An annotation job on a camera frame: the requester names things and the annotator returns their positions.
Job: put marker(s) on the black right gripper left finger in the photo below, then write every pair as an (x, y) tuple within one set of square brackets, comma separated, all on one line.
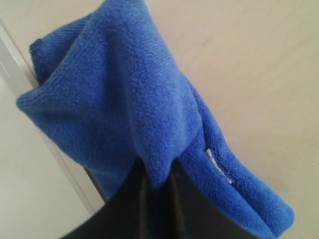
[(125, 214)]

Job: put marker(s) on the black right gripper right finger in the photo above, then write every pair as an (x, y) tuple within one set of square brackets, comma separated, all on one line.
[(179, 210)]

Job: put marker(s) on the blue cloth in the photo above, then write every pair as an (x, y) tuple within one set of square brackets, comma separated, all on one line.
[(109, 92)]

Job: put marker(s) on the white whiteboard with aluminium frame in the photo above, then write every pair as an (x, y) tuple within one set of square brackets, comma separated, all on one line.
[(43, 193)]

